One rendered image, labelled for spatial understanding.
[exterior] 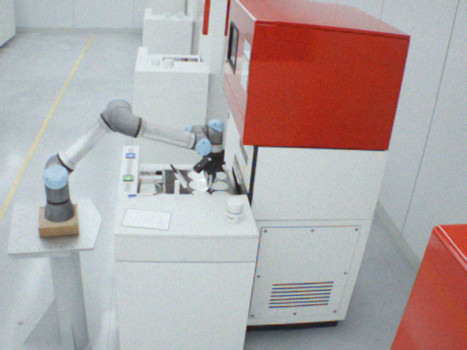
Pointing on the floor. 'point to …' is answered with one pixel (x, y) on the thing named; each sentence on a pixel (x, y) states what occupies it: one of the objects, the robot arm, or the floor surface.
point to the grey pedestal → (58, 312)
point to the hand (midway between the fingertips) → (208, 186)
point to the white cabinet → (183, 304)
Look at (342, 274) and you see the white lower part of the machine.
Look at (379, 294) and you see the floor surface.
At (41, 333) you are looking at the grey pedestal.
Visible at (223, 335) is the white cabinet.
